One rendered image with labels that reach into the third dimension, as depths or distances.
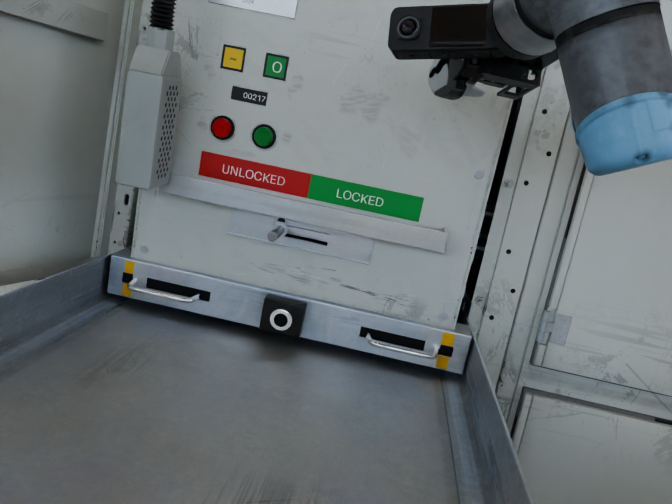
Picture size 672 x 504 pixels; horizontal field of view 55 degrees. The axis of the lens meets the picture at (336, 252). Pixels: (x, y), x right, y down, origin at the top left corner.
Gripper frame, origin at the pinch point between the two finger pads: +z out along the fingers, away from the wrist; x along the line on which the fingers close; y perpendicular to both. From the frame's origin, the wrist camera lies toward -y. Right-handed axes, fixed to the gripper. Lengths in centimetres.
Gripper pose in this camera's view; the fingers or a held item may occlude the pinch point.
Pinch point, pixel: (431, 78)
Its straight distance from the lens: 81.1
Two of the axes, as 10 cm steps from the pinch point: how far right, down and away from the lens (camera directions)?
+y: 9.7, 1.6, 1.9
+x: 1.5, -9.9, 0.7
